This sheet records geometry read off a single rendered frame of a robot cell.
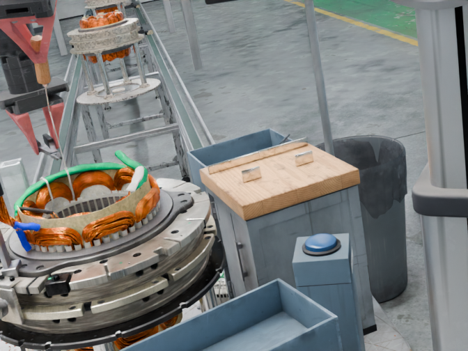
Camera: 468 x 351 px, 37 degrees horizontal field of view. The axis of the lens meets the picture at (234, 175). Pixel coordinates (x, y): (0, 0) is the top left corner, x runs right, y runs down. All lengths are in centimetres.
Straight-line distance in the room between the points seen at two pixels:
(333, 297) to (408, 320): 172
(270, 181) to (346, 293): 24
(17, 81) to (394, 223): 178
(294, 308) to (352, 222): 33
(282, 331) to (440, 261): 19
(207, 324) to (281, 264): 32
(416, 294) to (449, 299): 203
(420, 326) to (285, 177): 158
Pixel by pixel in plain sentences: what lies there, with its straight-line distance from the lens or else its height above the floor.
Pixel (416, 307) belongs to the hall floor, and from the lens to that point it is 267.
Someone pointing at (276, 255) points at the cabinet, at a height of 97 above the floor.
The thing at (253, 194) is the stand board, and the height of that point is 106.
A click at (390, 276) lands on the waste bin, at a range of 266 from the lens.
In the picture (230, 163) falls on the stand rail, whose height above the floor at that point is 107.
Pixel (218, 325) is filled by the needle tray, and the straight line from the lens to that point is 76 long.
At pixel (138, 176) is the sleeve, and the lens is 90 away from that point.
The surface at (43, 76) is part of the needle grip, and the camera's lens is 90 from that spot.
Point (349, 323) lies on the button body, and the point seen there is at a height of 94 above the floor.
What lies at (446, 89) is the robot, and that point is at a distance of 64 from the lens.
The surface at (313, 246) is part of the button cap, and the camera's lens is 88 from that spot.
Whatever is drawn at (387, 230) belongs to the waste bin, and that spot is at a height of 30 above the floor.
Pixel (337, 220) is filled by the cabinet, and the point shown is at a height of 99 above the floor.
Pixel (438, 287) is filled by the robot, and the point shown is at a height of 107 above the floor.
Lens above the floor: 145
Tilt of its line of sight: 20 degrees down
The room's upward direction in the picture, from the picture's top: 11 degrees counter-clockwise
